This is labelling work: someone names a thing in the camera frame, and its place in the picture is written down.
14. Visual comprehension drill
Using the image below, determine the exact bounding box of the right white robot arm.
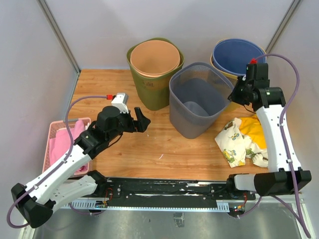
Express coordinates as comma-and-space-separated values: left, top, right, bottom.
226, 76, 312, 199

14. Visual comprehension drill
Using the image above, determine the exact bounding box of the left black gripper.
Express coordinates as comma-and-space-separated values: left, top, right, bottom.
107, 107, 151, 141

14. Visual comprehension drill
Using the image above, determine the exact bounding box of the green mesh waste bin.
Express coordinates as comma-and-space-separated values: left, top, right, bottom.
127, 37, 184, 111

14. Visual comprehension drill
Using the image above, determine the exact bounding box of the yellow mesh waste bin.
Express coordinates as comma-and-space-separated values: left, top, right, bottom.
209, 38, 267, 112

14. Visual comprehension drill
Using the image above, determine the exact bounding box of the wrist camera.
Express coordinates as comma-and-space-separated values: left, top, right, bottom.
111, 93, 129, 114
246, 63, 270, 88

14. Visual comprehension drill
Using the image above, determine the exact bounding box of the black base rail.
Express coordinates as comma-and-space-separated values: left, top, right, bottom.
86, 178, 256, 203

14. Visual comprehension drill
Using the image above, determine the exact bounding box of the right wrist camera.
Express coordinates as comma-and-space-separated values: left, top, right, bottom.
246, 63, 270, 88

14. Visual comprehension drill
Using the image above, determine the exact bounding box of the white cable duct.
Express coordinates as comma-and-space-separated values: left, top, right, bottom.
64, 196, 230, 212

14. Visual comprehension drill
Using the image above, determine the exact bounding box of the purple cable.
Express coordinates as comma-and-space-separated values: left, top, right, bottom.
240, 54, 312, 239
6, 94, 115, 229

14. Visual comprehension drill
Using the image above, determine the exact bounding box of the grey mesh waste bin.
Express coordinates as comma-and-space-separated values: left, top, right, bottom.
169, 62, 234, 139

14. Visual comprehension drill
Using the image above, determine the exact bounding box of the yellow cloth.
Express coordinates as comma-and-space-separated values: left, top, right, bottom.
239, 115, 267, 149

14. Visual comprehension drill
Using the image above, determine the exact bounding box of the white cartoon print cloth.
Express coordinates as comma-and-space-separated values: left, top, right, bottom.
215, 118, 268, 168

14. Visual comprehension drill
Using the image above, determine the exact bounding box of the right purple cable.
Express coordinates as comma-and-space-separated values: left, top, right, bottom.
240, 54, 312, 239

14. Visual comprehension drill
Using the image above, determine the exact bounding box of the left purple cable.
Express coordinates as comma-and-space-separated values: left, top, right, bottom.
6, 94, 115, 229

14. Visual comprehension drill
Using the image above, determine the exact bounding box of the pink towel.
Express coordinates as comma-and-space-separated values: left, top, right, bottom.
48, 120, 88, 174

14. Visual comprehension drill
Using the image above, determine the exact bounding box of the blue plastic bucket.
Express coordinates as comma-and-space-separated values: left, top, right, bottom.
212, 38, 267, 76

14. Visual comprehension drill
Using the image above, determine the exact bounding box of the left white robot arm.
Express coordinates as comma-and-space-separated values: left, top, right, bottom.
6, 106, 151, 229

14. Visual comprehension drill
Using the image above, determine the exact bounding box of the peach plastic bucket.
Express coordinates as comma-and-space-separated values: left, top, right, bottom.
129, 40, 180, 78

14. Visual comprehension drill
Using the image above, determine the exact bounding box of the pink plastic basket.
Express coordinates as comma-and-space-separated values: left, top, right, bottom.
42, 117, 94, 178

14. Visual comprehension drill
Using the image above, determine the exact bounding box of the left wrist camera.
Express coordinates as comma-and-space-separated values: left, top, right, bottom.
111, 93, 129, 114

